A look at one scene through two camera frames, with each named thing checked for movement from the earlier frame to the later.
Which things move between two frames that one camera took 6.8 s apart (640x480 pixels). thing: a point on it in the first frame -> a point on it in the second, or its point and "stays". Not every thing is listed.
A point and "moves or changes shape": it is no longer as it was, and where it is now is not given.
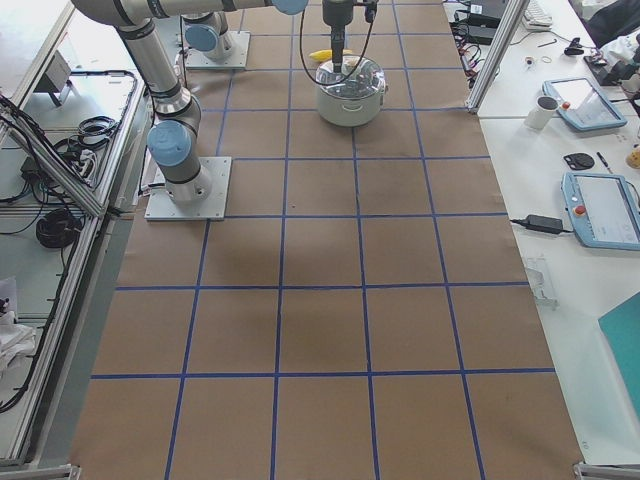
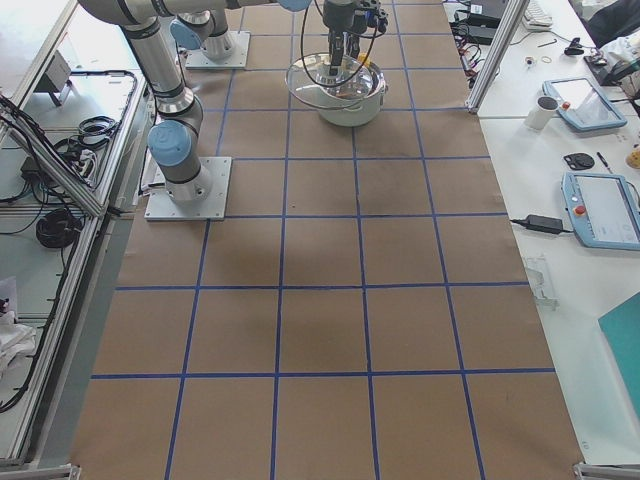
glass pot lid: [360, 77] moves or changes shape
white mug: [540, 117] stays
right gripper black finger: [338, 47] stays
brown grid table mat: [366, 314] stays
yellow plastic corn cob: [326, 54] -> [362, 58]
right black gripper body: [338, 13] stays
